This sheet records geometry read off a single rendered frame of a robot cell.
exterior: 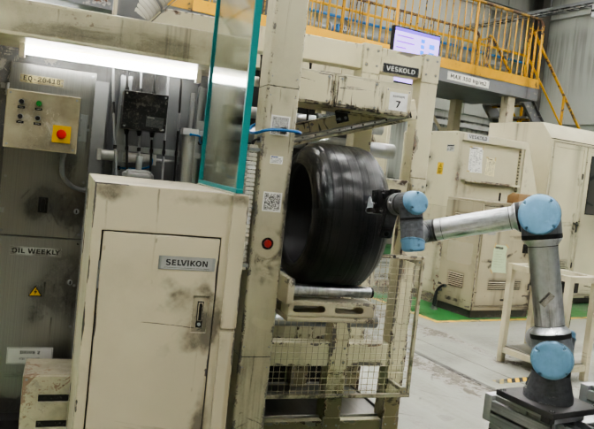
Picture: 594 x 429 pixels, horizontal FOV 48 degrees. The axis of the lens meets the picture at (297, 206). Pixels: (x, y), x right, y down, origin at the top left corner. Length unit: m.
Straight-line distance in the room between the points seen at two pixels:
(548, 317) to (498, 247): 5.35
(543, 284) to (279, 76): 1.19
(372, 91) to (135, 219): 1.51
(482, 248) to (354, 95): 4.53
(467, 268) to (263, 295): 4.93
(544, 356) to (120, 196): 1.26
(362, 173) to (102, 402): 1.24
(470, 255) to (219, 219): 5.67
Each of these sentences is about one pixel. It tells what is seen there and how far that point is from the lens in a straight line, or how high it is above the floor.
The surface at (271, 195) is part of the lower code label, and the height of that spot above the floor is 1.24.
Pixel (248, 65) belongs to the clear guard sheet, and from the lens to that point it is 1.79.
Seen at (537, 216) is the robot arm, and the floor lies 1.29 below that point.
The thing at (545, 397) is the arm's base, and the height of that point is 0.74.
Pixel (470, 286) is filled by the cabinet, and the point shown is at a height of 0.34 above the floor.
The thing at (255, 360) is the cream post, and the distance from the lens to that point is 2.61.
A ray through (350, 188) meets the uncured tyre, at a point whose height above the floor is 1.30.
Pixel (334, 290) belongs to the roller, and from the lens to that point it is 2.56.
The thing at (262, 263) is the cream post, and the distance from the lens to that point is 2.53.
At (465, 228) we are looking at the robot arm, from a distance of 2.21.
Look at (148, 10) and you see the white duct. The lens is 2.74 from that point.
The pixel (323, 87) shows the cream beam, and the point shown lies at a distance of 2.86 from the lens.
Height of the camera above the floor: 1.35
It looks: 3 degrees down
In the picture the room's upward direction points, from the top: 6 degrees clockwise
